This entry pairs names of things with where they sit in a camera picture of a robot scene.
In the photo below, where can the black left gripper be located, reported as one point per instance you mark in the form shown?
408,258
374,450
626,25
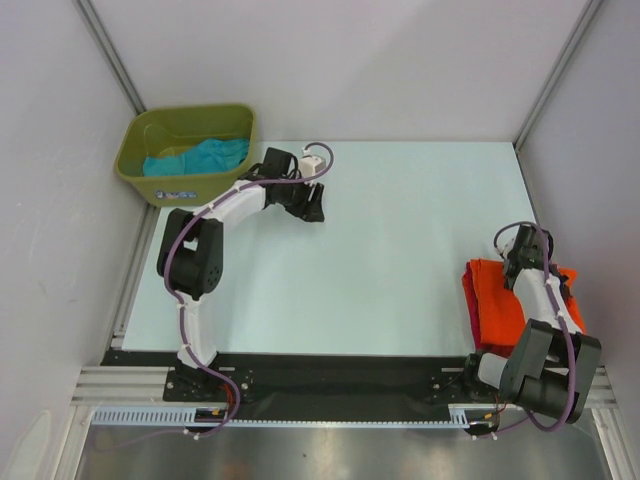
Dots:
311,210

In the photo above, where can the orange t shirt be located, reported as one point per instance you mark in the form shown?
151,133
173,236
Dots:
502,320

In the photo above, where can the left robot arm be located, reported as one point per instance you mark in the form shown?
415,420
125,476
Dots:
191,256

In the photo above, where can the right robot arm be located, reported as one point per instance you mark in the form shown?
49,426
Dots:
551,368

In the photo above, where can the teal t shirt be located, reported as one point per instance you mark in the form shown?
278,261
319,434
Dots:
211,156

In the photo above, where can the folded red t shirt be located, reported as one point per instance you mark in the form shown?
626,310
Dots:
472,306

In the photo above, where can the olive green plastic bin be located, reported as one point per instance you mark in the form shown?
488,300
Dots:
170,131

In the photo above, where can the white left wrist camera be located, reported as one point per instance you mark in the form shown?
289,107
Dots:
311,164

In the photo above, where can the slotted cable duct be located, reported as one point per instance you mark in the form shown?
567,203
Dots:
193,417

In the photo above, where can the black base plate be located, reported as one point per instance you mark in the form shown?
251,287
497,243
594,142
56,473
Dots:
323,388

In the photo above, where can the aluminium rail frame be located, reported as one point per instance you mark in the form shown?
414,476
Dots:
122,385

